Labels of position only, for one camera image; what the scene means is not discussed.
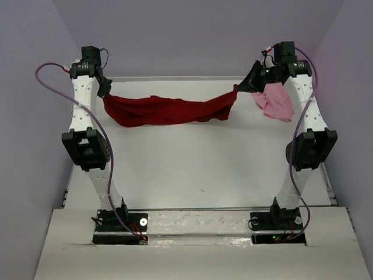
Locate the red t shirt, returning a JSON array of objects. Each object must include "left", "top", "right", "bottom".
[{"left": 103, "top": 85, "right": 238, "bottom": 128}]

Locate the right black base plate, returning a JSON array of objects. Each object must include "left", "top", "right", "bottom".
[{"left": 247, "top": 211, "right": 307, "bottom": 244}]

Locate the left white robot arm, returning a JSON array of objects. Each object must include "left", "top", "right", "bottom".
[{"left": 62, "top": 46, "right": 129, "bottom": 233}]

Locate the pink t shirt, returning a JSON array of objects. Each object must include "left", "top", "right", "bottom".
[{"left": 251, "top": 83, "right": 294, "bottom": 122}]

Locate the metal rail at front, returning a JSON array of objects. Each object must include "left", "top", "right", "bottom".
[{"left": 96, "top": 206, "right": 275, "bottom": 212}]

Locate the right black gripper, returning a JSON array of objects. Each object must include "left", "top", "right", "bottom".
[{"left": 237, "top": 59, "right": 283, "bottom": 93}]

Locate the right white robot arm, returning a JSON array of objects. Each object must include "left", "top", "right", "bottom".
[{"left": 237, "top": 41, "right": 338, "bottom": 232}]

